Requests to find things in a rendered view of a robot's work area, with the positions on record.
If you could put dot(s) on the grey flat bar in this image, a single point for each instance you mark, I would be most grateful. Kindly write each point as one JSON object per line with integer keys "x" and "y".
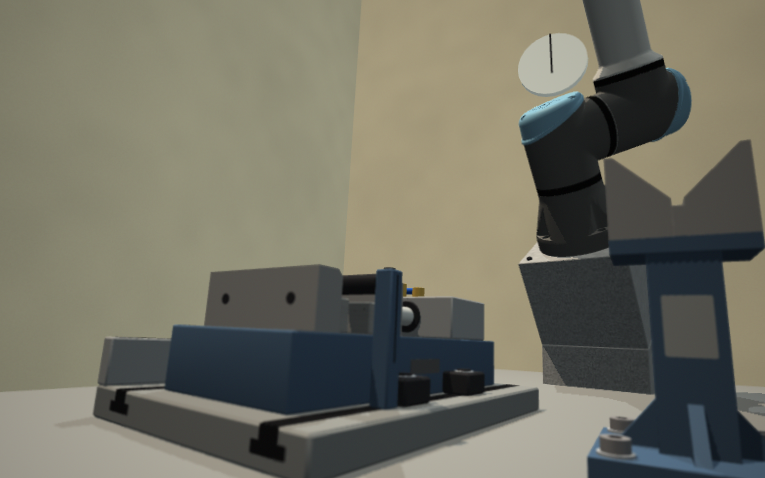
{"x": 344, "y": 315}

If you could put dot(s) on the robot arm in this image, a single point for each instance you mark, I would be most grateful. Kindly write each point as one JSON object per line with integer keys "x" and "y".
{"x": 638, "y": 100}

